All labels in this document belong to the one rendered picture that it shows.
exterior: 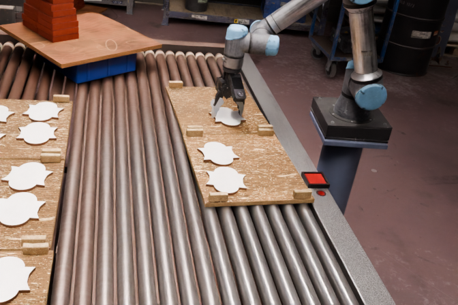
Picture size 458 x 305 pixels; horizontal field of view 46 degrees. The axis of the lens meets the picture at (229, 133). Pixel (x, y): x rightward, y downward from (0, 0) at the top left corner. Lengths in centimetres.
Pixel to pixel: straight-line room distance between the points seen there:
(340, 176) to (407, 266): 92
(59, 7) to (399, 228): 224
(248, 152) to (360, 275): 62
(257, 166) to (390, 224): 172
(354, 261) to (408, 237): 182
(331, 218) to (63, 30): 137
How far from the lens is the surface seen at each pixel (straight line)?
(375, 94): 210
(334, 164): 237
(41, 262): 142
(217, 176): 172
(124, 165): 179
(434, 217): 363
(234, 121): 206
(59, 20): 241
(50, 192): 164
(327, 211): 173
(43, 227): 152
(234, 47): 197
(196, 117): 208
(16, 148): 185
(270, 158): 188
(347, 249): 160
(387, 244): 325
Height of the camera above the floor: 188
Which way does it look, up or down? 28 degrees down
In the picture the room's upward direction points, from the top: 8 degrees clockwise
